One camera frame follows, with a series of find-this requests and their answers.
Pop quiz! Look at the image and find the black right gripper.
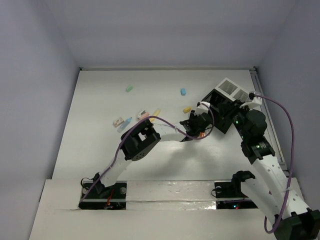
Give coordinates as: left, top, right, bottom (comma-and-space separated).
216, 99, 251, 141

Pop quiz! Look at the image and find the blue highlighter pen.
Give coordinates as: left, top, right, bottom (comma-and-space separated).
117, 117, 132, 133

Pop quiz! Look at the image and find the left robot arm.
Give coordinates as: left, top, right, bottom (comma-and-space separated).
92, 112, 214, 198

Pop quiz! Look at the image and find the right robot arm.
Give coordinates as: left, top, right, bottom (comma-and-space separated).
217, 100, 320, 240

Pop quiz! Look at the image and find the black organizer container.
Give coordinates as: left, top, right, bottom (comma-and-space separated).
202, 89, 243, 134

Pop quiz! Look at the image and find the yellow highlighter cap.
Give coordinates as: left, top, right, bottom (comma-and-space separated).
183, 106, 192, 114

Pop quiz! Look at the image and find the white organizer container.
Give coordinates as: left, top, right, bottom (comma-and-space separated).
214, 77, 250, 103

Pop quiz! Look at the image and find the blue highlighter cap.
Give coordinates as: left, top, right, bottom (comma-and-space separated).
180, 88, 187, 96

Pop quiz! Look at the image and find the yellow highlighter pen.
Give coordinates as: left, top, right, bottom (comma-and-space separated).
152, 108, 161, 116

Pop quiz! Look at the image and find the green highlighter cap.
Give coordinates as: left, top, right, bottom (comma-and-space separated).
125, 85, 133, 93

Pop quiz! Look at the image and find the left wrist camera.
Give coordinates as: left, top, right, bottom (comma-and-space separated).
194, 101, 211, 116

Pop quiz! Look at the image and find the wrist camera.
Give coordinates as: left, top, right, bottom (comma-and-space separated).
248, 91, 263, 109
194, 101, 211, 116

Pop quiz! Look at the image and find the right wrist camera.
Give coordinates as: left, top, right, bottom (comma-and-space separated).
248, 91, 263, 109

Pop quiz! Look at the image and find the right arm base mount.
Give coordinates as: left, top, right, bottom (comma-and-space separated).
210, 170, 258, 210

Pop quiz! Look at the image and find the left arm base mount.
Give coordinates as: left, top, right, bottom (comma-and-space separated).
78, 181, 127, 210

